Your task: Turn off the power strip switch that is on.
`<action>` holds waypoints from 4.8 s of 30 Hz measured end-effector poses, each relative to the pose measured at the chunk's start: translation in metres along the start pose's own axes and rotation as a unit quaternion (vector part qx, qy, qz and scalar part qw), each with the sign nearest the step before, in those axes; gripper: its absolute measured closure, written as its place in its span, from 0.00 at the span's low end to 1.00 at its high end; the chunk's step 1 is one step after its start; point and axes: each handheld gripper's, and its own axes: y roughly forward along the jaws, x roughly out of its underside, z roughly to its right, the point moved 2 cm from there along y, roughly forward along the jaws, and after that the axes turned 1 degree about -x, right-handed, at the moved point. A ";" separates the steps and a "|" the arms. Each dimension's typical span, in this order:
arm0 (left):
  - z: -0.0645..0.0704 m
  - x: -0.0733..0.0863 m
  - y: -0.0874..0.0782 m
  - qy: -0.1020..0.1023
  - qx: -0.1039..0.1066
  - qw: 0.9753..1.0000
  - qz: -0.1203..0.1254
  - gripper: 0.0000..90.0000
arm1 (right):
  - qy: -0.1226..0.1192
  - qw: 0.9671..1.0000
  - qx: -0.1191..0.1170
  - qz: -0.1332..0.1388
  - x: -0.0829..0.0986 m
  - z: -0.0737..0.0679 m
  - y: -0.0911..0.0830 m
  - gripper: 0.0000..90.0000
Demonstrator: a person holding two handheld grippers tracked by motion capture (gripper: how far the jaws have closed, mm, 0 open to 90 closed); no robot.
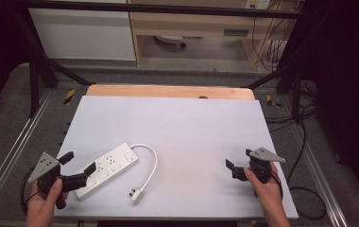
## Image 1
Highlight yellow black tape strip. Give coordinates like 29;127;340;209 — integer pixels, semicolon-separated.
265;94;283;109
62;88;77;107

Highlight person's left hand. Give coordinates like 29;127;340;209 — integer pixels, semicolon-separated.
25;177;70;227

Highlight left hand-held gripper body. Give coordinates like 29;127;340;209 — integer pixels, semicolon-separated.
27;151;90;211

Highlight person's right hand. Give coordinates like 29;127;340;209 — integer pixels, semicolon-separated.
243;161;284;218

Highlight white power strip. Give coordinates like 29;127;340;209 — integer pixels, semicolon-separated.
74;142;139;201

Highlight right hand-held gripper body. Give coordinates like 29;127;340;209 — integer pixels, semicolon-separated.
231;147;286;184

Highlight white power cable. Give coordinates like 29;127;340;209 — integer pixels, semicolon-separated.
129;143;159;193

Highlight aluminium floor rail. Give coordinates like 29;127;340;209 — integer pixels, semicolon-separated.
285;107;350;227
0;89;55;216

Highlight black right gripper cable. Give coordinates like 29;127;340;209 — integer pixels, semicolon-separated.
270;170;284;201

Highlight wooden table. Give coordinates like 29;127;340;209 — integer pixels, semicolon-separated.
85;83;256;101

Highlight white plug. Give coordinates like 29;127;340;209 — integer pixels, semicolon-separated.
128;187;145;204

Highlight white wall socket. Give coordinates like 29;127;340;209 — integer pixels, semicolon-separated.
244;0;272;10

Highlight black floor cable bundle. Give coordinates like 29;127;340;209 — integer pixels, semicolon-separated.
264;106;317;134

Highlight hanging black cables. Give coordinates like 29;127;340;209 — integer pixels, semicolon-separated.
250;9;289;73

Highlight light wooden desk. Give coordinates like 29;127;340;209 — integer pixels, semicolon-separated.
127;0;305;69

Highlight white cabinet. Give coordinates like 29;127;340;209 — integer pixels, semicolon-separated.
28;7;137;61

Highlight long black floor cable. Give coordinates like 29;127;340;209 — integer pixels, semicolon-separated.
285;103;328;221

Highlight black metal frame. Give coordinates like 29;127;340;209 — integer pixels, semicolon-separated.
9;0;305;125

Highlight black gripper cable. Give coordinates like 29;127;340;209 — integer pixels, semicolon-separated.
19;168;41;216
270;170;284;201

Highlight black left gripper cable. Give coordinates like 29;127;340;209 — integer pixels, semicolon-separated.
19;168;41;216

